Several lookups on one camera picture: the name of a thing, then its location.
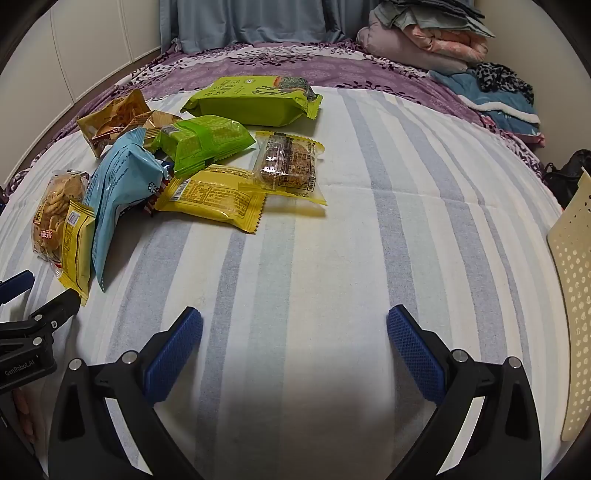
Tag large green snack packet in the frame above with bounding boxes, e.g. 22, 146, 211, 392
180, 76, 324, 128

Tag small green snack packet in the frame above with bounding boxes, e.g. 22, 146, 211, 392
154, 115, 257, 179

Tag clear nut bar packet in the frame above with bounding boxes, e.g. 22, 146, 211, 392
240, 130, 328, 206

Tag black bag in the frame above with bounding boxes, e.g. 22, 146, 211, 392
542, 150, 591, 209

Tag narrow yellow snack packet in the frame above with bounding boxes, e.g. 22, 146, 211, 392
54, 200, 97, 308

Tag clear cookie bag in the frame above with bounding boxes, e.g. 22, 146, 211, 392
31, 170, 90, 268

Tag blue fleece blanket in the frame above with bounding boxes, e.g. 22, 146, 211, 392
427, 69, 546, 146

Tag white wardrobe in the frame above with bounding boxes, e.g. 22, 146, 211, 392
0, 0, 163, 185

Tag dark grey folded blanket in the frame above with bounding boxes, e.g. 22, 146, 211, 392
383, 0, 486, 20

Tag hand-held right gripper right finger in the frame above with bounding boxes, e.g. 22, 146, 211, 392
387, 305, 543, 480

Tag striped blanket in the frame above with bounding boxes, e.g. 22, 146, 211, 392
0, 85, 578, 480

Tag purple floral bed sheet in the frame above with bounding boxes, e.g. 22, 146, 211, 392
4, 39, 546, 195

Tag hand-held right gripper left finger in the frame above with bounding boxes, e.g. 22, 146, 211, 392
48, 306, 206, 480

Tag light blue snack packet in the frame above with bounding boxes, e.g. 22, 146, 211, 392
83, 128, 170, 293

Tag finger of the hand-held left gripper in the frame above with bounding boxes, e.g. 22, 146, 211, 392
0, 271, 36, 305
25, 288, 82, 334

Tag leopard print cloth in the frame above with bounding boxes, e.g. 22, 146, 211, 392
475, 62, 535, 105

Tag brown gold snack packet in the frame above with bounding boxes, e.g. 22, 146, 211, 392
76, 89, 183, 158

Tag blue curtain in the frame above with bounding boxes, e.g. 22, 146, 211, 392
159, 0, 384, 54

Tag dark blue snack packet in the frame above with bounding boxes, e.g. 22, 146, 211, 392
142, 157, 178, 217

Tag person's left hand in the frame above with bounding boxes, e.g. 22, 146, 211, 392
13, 389, 36, 444

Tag pale green folded blanket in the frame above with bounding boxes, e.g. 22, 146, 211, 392
372, 4, 498, 38

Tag pink floral folded quilt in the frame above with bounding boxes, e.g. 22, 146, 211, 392
402, 24, 491, 64

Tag cream perforated plastic basket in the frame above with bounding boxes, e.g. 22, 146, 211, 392
546, 168, 591, 444

